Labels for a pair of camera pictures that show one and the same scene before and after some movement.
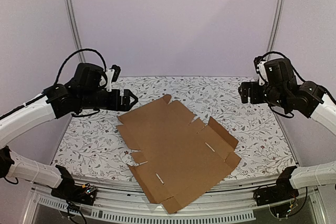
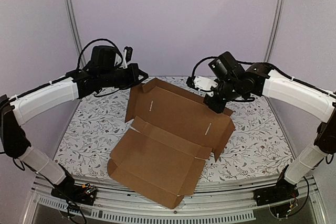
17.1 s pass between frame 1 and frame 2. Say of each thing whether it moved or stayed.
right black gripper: moved
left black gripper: moved
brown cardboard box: moved
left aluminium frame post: stayed
